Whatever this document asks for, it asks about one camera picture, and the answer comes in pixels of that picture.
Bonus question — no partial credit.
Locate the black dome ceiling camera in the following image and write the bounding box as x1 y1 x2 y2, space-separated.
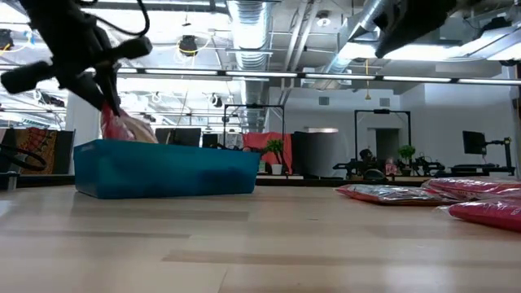
178 34 199 58

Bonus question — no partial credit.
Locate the blue plastic basket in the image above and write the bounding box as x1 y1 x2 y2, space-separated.
73 138 261 200

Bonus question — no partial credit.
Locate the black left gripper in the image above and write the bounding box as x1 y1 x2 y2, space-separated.
0 23 154 117

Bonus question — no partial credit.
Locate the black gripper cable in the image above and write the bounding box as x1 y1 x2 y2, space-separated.
76 0 151 38

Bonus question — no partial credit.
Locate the black desk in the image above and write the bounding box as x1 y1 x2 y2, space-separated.
449 164 517 179

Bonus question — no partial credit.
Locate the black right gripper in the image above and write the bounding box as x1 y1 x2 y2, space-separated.
373 0 460 59

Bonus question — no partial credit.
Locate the black cabinet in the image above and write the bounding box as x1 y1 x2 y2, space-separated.
291 130 327 177

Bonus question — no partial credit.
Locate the red Orville popcorn bag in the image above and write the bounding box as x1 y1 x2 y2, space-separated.
422 177 521 201
335 183 462 207
100 102 159 144
436 200 521 234

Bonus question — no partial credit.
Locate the orange patterned panel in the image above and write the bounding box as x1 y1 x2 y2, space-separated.
2 127 76 176

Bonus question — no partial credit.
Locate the black monitor on stand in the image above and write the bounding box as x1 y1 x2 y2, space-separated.
462 129 488 156

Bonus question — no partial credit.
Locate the small green plant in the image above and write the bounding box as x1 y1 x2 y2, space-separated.
397 144 417 177

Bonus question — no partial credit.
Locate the green plant in white pot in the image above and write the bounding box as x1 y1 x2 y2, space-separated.
265 138 287 177

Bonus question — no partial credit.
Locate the black computer monitor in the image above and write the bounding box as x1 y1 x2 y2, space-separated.
153 127 203 148

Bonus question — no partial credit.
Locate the black monitor stand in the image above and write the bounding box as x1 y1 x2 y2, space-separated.
485 137 514 168

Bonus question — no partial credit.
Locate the black metal frame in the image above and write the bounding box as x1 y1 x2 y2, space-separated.
222 103 286 177
353 108 413 172

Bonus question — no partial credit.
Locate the silver slanted ventilation duct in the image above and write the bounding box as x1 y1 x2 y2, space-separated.
321 0 394 85

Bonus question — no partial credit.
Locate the silver upright ventilation duct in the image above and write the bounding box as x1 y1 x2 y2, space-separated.
225 0 273 132

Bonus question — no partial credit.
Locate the black hoop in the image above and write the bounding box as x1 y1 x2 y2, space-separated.
0 144 48 172

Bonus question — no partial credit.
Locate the red cloth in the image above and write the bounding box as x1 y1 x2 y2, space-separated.
242 131 294 175

